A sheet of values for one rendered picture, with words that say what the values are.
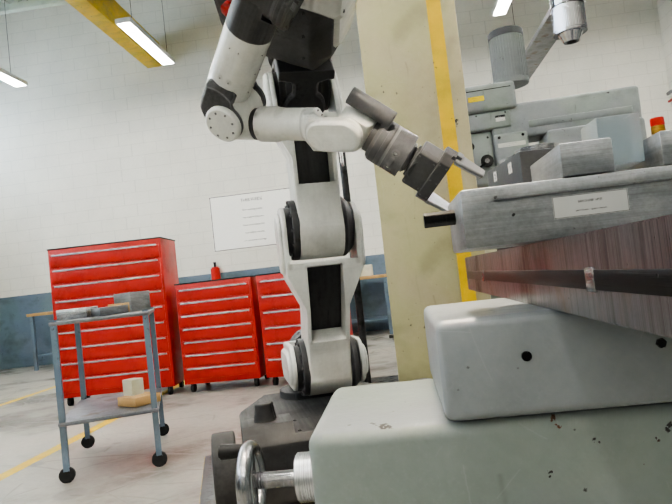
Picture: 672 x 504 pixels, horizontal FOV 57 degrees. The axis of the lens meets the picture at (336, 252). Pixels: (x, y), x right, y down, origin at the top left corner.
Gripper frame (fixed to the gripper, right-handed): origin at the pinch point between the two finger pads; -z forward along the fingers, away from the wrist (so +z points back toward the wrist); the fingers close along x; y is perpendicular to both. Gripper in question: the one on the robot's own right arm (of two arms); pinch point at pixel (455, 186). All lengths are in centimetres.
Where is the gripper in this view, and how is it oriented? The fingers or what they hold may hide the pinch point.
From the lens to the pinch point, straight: 122.4
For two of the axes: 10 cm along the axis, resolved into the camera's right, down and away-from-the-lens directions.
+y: 3.5, -5.9, 7.3
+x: 3.8, -6.2, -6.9
